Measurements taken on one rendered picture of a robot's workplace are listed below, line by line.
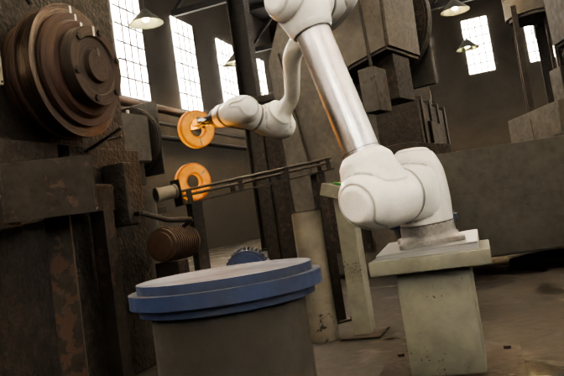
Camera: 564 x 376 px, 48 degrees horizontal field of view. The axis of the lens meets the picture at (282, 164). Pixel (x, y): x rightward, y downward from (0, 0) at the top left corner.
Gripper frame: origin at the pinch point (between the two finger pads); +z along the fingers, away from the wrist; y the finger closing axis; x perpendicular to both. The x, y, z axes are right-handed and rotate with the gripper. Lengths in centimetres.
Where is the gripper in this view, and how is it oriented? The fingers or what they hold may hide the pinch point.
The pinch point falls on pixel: (195, 124)
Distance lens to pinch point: 258.4
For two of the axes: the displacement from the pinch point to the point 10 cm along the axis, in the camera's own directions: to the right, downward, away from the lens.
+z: -5.7, 1.0, 8.1
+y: 8.1, -0.7, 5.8
